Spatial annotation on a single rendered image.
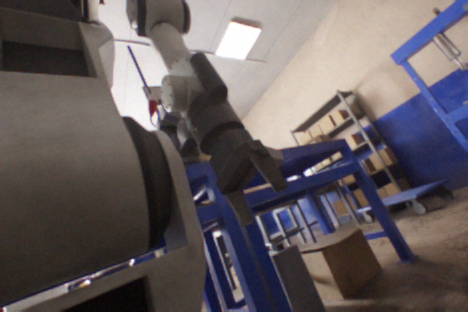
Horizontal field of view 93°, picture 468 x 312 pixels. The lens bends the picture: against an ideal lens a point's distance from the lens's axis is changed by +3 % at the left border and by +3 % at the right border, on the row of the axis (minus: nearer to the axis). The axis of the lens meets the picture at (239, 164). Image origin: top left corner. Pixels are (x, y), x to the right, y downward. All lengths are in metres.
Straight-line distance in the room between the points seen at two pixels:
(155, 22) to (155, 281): 0.54
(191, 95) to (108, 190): 0.27
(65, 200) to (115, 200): 0.03
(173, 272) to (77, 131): 0.14
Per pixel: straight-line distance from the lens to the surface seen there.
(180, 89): 0.42
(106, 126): 0.22
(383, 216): 1.74
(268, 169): 0.30
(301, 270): 1.32
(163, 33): 0.58
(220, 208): 0.92
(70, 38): 0.44
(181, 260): 0.21
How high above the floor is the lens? 0.52
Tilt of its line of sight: 16 degrees up
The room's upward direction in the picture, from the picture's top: 23 degrees counter-clockwise
